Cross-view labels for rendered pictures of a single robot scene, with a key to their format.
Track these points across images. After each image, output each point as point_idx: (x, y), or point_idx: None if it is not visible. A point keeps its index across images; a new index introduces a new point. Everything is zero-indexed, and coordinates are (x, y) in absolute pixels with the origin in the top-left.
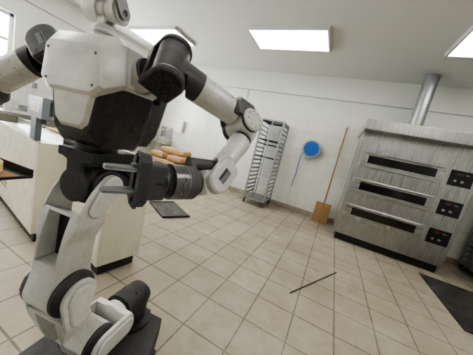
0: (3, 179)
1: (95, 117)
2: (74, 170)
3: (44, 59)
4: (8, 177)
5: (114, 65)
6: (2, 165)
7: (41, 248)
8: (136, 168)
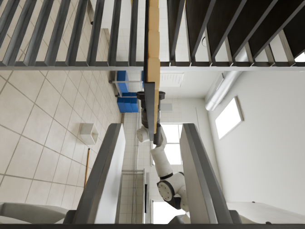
0: (144, 57)
1: None
2: None
3: (238, 201)
4: (147, 61)
5: None
6: (154, 78)
7: (15, 210)
8: (228, 215)
